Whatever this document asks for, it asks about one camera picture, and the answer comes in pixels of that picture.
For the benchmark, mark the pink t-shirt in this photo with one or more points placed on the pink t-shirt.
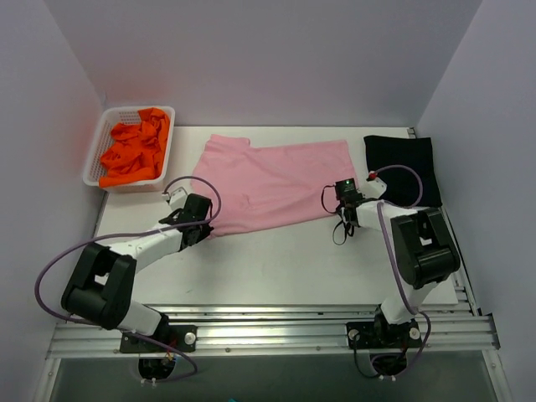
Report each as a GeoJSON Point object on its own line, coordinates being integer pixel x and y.
{"type": "Point", "coordinates": [269, 187]}

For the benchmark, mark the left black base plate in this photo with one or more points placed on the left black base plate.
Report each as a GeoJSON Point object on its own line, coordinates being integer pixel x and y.
{"type": "Point", "coordinates": [179, 337]}

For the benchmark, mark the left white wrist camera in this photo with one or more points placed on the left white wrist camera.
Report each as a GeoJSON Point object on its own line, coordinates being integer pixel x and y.
{"type": "Point", "coordinates": [175, 199]}

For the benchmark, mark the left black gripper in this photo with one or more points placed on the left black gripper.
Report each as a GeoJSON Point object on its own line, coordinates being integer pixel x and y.
{"type": "Point", "coordinates": [205, 217]}

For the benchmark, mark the aluminium rail frame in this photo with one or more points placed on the aluminium rail frame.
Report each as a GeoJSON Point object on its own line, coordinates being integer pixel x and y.
{"type": "Point", "coordinates": [279, 292]}

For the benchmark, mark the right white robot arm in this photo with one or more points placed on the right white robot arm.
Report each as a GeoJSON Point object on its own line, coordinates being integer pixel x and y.
{"type": "Point", "coordinates": [420, 248]}

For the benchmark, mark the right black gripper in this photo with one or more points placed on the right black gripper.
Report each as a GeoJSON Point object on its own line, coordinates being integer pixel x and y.
{"type": "Point", "coordinates": [345, 199]}

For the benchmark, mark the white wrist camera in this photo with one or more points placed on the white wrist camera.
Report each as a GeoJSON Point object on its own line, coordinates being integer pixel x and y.
{"type": "Point", "coordinates": [374, 186]}
{"type": "Point", "coordinates": [175, 199]}

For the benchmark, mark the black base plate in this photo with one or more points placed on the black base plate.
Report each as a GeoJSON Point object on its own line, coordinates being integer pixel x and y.
{"type": "Point", "coordinates": [179, 337]}
{"type": "Point", "coordinates": [370, 335]}

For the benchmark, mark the white plastic basket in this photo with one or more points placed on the white plastic basket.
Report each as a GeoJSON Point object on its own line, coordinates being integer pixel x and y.
{"type": "Point", "coordinates": [93, 170]}

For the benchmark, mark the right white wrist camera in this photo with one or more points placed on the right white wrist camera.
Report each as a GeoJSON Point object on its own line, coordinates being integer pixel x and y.
{"type": "Point", "coordinates": [374, 186]}

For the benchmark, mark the black folded t-shirt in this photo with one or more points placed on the black folded t-shirt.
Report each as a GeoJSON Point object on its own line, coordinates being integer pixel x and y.
{"type": "Point", "coordinates": [407, 168]}

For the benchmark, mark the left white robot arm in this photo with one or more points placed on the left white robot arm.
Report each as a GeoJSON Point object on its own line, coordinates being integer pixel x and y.
{"type": "Point", "coordinates": [100, 287]}

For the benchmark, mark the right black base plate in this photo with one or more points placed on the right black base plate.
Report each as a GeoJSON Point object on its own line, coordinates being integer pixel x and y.
{"type": "Point", "coordinates": [370, 335]}

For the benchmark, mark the orange crumpled t-shirt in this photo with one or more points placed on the orange crumpled t-shirt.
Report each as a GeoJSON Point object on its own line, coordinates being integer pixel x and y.
{"type": "Point", "coordinates": [138, 150]}

